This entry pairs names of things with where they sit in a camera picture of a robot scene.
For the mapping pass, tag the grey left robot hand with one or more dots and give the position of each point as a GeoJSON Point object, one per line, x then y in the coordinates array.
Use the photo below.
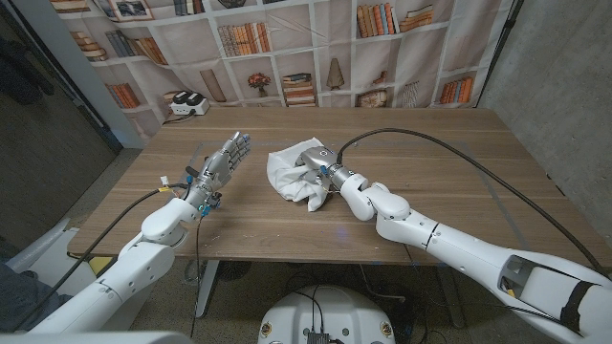
{"type": "Point", "coordinates": [217, 167]}

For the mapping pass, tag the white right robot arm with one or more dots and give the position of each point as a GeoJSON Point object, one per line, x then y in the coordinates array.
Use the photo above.
{"type": "Point", "coordinates": [459, 248]}

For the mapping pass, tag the printed bookshelf backdrop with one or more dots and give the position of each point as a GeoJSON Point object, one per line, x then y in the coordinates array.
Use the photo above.
{"type": "Point", "coordinates": [296, 43]}

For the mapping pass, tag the yellow paper sheet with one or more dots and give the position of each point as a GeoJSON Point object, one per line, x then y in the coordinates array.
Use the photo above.
{"type": "Point", "coordinates": [99, 264]}

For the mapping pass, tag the small black finned module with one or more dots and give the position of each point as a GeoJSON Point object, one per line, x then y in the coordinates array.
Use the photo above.
{"type": "Point", "coordinates": [318, 338]}

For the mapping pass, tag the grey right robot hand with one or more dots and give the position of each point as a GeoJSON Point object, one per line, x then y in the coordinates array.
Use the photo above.
{"type": "Point", "coordinates": [321, 160]}

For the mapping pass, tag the black backdrop stand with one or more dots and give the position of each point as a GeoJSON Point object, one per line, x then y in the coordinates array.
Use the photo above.
{"type": "Point", "coordinates": [502, 43]}

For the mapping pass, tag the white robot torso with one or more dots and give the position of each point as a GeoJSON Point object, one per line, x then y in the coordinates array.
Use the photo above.
{"type": "Point", "coordinates": [330, 310]}

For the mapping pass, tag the white power strip with adapters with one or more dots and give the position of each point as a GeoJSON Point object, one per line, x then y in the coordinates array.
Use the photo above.
{"type": "Point", "coordinates": [189, 106]}

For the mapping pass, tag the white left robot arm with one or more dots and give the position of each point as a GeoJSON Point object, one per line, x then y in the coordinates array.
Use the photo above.
{"type": "Point", "coordinates": [129, 272]}

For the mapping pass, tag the grey table leg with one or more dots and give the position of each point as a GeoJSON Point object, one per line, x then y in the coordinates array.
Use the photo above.
{"type": "Point", "coordinates": [206, 286]}
{"type": "Point", "coordinates": [452, 296]}

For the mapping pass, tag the person in blue jeans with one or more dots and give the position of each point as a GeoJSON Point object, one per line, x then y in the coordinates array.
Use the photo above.
{"type": "Point", "coordinates": [24, 296]}

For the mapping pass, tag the white cloth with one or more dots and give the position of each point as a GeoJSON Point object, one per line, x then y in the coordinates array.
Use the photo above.
{"type": "Point", "coordinates": [284, 174]}

